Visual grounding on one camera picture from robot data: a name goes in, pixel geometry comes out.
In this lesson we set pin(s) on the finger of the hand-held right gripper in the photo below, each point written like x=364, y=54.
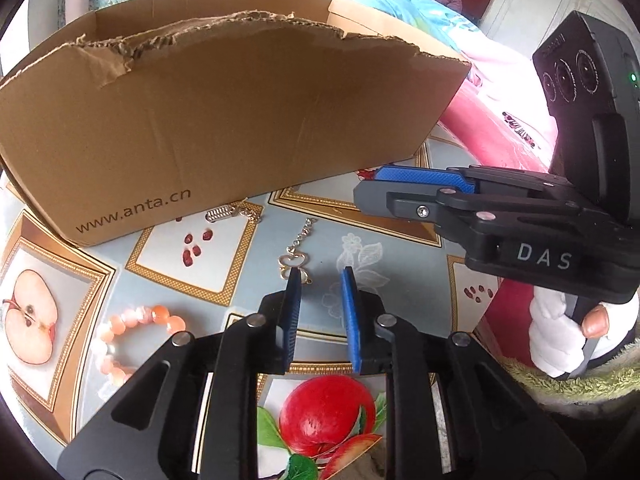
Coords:
x=450, y=210
x=425, y=177

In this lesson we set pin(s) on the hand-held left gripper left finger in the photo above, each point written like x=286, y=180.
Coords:
x=292, y=310

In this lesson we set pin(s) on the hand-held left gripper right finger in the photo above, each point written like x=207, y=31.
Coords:
x=350, y=320

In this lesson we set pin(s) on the torn cardboard box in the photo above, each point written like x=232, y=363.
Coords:
x=225, y=110

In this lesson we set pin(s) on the person's right hand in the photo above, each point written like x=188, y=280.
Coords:
x=550, y=330

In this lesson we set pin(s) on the fruit print tablecloth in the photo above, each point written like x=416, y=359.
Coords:
x=320, y=320

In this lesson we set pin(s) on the pink blanket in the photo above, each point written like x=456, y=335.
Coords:
x=500, y=125

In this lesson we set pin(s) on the blue blanket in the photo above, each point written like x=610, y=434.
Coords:
x=400, y=10

